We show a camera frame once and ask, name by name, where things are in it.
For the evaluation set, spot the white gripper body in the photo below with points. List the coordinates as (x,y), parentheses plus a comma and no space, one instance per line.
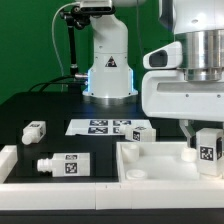
(166,94)

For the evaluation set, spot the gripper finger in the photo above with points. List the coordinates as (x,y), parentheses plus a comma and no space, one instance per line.
(187,129)

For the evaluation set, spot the white square tabletop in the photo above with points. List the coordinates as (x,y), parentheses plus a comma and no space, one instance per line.
(159,161)

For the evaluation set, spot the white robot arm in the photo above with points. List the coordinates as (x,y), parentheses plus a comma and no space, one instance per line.
(197,24)

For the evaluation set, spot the paper sheet with tags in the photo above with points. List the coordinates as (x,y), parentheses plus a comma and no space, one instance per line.
(101,126)

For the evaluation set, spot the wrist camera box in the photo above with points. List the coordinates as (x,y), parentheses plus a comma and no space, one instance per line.
(166,57)

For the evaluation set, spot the white front fence wall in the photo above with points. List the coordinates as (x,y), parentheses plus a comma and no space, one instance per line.
(102,196)

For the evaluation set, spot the white fence wall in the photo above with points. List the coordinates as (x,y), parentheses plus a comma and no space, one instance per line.
(102,196)
(8,159)

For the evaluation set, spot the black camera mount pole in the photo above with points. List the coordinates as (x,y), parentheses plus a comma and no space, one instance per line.
(75,20)

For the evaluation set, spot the white left fence wall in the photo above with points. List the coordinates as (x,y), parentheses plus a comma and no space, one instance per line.
(8,159)

